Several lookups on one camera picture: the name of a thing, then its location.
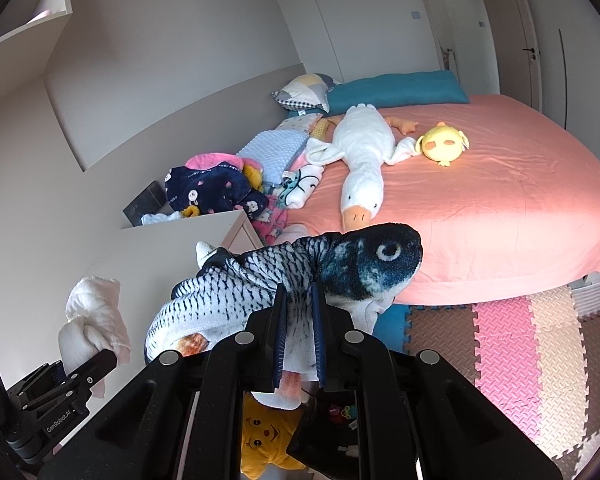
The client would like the navy printed blanket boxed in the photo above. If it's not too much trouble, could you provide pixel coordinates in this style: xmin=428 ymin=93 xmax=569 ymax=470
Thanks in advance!
xmin=164 ymin=160 xmax=270 ymax=221

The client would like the teal long pillow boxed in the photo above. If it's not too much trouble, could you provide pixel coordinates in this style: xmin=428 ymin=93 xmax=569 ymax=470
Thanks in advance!
xmin=325 ymin=70 xmax=471 ymax=115

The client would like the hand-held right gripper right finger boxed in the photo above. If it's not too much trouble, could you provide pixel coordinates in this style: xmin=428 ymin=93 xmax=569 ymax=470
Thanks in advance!
xmin=311 ymin=282 xmax=564 ymax=480

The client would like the grey yellow patterned pillow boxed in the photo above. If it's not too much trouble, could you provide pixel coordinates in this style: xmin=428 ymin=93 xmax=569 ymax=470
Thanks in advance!
xmin=272 ymin=73 xmax=341 ymax=114

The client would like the white cabinet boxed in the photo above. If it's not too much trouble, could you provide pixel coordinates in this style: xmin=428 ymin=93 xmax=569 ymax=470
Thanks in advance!
xmin=45 ymin=209 xmax=261 ymax=413

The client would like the black box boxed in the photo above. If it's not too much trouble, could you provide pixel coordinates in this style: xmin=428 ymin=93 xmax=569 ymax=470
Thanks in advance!
xmin=122 ymin=179 xmax=169 ymax=229

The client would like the white door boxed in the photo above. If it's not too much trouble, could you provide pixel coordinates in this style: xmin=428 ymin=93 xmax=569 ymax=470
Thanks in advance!
xmin=497 ymin=0 xmax=542 ymax=111

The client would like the pink cloth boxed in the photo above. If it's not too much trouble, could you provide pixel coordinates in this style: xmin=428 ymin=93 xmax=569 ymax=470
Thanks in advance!
xmin=184 ymin=152 xmax=246 ymax=171

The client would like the grey fish plush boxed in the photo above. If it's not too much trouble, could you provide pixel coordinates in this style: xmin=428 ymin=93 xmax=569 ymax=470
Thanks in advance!
xmin=144 ymin=222 xmax=424 ymax=409

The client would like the foam puzzle floor mat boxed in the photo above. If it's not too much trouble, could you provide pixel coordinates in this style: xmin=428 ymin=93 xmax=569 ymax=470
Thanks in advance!
xmin=374 ymin=294 xmax=600 ymax=467

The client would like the yellow chick plush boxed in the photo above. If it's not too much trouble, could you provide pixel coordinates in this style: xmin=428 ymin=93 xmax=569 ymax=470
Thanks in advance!
xmin=414 ymin=122 xmax=470 ymax=168

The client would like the light blue blanket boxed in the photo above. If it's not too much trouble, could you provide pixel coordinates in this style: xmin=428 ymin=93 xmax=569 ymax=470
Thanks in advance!
xmin=237 ymin=129 xmax=311 ymax=186

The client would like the bed with pink sheet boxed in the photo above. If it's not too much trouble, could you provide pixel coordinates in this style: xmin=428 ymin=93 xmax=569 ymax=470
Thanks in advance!
xmin=279 ymin=92 xmax=600 ymax=306

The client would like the white goose plush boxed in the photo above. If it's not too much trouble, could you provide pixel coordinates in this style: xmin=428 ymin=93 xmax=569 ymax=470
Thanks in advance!
xmin=305 ymin=103 xmax=421 ymax=234

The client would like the white face plush toy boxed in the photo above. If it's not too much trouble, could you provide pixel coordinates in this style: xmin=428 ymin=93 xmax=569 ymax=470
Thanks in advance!
xmin=272 ymin=162 xmax=326 ymax=211

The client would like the white wardrobe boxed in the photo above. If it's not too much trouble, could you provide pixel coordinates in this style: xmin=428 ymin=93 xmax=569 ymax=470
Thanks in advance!
xmin=300 ymin=0 xmax=487 ymax=87

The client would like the yellow star plush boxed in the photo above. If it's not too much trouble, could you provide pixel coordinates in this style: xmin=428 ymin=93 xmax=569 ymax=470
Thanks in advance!
xmin=240 ymin=390 xmax=306 ymax=480

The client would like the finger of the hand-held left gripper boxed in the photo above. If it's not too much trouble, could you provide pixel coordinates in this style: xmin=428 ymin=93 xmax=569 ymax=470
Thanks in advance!
xmin=65 ymin=348 xmax=117 ymax=391

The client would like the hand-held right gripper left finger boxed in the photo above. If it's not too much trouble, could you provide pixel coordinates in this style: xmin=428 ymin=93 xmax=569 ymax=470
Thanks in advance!
xmin=39 ymin=283 xmax=289 ymax=480

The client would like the dinosaur print storage basket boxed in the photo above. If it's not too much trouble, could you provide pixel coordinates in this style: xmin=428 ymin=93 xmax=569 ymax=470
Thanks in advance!
xmin=285 ymin=389 xmax=369 ymax=472

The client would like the small white cloth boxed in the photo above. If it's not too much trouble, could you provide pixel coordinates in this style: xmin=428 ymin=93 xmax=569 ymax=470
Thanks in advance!
xmin=140 ymin=209 xmax=184 ymax=226

